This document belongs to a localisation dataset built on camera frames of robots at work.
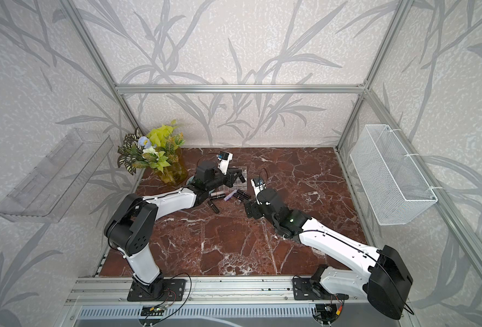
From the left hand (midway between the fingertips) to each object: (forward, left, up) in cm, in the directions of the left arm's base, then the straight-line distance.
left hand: (240, 170), depth 90 cm
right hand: (-14, -6, +2) cm, 15 cm away
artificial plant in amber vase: (+8, +37, +5) cm, 38 cm away
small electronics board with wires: (-50, +30, -17) cm, 61 cm away
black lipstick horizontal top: (-5, +12, -16) cm, 20 cm away
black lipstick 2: (-9, +14, -15) cm, 23 cm away
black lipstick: (-2, -1, -4) cm, 5 cm away
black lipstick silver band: (-3, -1, -15) cm, 16 cm away
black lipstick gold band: (-5, +1, -16) cm, 16 cm away
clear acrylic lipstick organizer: (-1, +1, -10) cm, 10 cm away
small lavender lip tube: (-4, +6, -16) cm, 17 cm away
